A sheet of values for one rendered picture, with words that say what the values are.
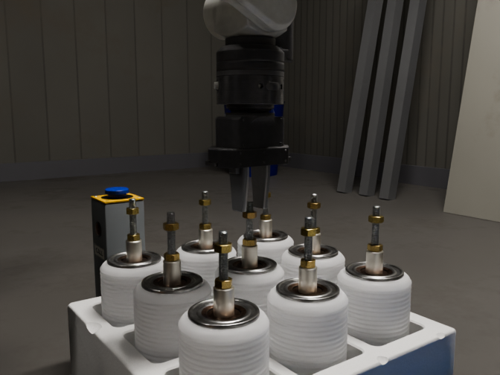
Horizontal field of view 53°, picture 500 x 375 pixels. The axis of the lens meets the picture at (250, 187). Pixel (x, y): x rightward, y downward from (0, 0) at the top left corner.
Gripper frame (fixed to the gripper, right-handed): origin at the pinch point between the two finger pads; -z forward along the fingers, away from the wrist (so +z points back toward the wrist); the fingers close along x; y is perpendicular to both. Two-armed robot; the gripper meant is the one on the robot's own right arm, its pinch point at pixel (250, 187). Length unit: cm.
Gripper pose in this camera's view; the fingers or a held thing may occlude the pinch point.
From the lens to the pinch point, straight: 67.5
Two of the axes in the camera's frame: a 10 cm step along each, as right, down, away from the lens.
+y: -6.5, -1.1, 7.5
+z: 0.0, -9.9, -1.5
